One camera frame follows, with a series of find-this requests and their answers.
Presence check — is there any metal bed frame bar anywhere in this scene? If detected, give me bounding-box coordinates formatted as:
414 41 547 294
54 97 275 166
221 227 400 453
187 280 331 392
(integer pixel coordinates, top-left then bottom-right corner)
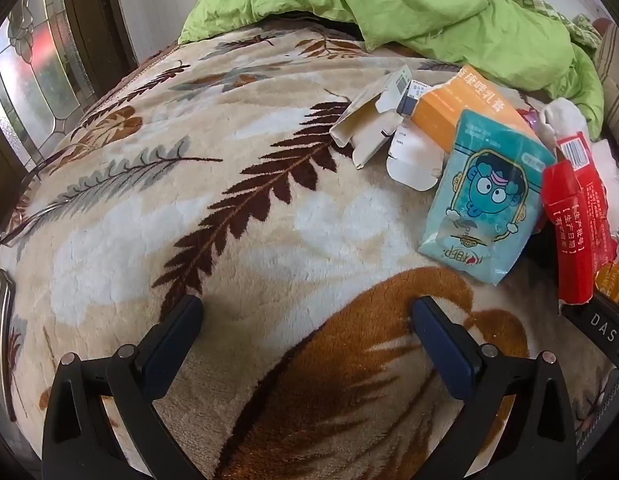
0 267 16 423
0 199 61 247

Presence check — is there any white open carton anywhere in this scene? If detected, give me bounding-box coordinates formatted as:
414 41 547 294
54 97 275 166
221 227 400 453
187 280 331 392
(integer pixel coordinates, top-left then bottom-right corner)
329 65 414 169

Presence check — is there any green duvet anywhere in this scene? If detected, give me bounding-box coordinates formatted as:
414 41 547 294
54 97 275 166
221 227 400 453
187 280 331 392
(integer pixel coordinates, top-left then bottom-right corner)
177 0 605 141

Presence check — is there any stained glass wooden door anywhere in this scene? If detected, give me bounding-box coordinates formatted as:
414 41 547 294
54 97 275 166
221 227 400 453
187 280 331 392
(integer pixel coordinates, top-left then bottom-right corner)
0 0 140 241

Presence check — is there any leaf-print fleece blanket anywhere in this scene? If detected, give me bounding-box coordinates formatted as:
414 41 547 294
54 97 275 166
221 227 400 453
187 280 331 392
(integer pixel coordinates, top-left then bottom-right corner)
0 25 619 480

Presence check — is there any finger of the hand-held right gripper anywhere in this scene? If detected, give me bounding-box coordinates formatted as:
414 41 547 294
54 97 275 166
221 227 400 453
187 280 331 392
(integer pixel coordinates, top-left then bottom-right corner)
528 227 561 281

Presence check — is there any orange carton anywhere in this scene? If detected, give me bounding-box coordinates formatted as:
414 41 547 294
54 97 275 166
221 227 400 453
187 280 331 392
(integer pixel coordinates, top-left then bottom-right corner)
387 65 540 192

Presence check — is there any orange gold packet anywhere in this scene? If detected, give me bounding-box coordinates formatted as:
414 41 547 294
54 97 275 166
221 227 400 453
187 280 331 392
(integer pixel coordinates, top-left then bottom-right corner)
595 259 619 306

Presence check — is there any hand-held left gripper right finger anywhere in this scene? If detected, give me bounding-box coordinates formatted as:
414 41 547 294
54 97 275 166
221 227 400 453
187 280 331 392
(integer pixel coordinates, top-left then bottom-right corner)
412 296 577 480

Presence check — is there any striped floral pillow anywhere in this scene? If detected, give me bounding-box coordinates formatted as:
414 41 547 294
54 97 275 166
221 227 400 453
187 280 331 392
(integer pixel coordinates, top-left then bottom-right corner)
592 20 619 136

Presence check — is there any white knit glove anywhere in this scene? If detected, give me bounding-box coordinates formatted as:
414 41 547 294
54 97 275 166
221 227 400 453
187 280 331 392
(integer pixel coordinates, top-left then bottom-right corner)
538 97 619 221

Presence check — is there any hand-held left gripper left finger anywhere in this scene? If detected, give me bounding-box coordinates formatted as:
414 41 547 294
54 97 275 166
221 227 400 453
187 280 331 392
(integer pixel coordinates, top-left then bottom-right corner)
42 294 205 480

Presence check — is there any red snack packet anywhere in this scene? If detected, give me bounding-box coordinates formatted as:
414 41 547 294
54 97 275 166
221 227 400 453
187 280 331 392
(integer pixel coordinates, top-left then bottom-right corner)
542 131 619 307

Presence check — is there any teal cartoon packet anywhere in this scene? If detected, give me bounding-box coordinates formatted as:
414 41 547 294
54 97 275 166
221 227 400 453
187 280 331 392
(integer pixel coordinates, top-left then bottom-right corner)
418 109 557 287

